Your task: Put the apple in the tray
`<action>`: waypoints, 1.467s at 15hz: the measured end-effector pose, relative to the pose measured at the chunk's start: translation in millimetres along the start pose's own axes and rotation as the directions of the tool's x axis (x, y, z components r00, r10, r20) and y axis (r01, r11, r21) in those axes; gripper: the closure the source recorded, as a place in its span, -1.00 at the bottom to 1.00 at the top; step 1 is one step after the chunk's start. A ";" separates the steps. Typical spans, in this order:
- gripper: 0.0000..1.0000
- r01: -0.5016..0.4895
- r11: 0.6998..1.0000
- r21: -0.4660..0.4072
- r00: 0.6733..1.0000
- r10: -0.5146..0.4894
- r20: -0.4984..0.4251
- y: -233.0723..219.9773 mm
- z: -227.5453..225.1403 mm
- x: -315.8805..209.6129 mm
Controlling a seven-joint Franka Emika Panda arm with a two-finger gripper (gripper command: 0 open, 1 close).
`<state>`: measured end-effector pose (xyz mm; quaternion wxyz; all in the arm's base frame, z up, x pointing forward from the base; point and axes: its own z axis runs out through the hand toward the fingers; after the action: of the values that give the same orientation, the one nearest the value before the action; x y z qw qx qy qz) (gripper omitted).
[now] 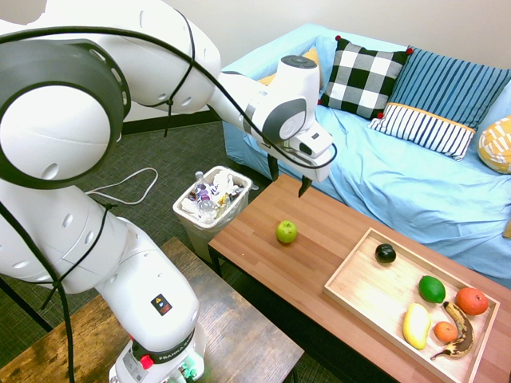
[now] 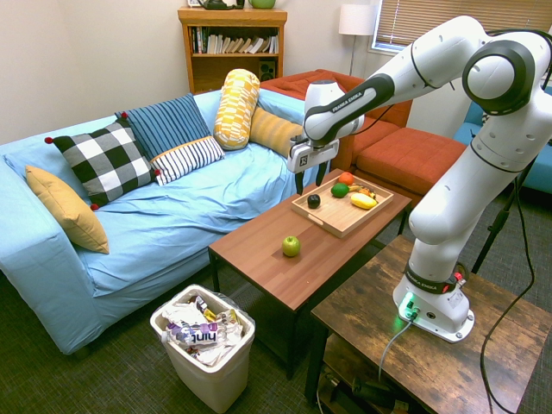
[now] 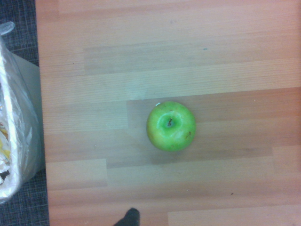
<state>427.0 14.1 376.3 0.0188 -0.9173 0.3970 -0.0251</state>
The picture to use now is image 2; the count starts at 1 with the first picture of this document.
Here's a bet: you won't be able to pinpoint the wooden bookshelf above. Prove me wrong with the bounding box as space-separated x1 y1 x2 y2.
177 6 289 95

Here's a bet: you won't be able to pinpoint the red emergency stop button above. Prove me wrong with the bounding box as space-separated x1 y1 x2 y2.
452 261 471 288

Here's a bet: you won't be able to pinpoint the reddish wooden coffee table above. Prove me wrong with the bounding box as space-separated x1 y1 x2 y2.
208 168 413 380

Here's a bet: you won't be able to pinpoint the black object on bookshelf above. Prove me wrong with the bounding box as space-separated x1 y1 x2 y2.
200 0 246 11

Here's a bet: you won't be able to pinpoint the rustic brown robot table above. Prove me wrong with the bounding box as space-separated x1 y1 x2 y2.
304 235 552 414

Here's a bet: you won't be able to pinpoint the teal sofa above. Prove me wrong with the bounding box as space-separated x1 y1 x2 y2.
453 85 552 195

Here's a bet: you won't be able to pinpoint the green apple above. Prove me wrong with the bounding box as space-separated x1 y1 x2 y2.
281 235 302 259

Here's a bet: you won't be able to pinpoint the white shade floor lamp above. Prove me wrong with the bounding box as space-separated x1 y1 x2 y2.
338 3 376 78

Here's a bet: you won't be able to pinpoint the black cable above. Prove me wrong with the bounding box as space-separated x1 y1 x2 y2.
479 172 538 414

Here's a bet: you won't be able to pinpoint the grey cable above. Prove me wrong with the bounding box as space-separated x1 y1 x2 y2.
378 317 415 383

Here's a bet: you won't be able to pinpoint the yellow patterned bolster pillow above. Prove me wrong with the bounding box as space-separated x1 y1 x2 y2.
212 68 261 151

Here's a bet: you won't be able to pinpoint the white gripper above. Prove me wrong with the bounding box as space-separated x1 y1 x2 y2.
286 135 340 197

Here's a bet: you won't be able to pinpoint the white navy striped pillow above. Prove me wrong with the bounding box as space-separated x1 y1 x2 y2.
149 135 226 187

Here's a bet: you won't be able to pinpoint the black white checkered pillow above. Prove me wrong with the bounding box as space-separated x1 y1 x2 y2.
44 112 161 212

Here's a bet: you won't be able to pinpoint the light blue sofa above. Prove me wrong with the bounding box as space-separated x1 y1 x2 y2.
0 88 333 355

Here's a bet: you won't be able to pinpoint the black device under table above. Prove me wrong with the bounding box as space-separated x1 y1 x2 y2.
351 376 398 410

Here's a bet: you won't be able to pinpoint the beige trash bin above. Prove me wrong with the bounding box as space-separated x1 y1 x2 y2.
149 283 256 414

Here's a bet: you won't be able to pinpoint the mustard striped lumbar pillow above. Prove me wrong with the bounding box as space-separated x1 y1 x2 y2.
248 106 305 157

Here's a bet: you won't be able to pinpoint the orange sofa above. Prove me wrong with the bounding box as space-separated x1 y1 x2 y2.
260 68 469 208

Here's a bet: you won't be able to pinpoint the crumpled hint wrapper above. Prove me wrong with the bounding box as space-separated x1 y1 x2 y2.
166 321 243 354

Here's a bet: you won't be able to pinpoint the row of books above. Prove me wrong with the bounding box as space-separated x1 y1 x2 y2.
191 26 280 55

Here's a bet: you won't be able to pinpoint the wooden serving tray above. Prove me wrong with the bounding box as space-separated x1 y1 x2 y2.
290 172 395 240

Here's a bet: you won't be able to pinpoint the black camera stand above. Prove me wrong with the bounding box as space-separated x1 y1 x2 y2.
471 157 540 275

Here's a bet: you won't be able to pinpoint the plain mustard pillow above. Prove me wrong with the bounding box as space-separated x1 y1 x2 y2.
24 165 110 255

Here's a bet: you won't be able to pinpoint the wooden window blinds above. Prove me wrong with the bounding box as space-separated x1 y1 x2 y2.
373 0 552 55

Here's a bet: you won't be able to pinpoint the blue striped pillow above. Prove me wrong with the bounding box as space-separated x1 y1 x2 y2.
114 92 212 161

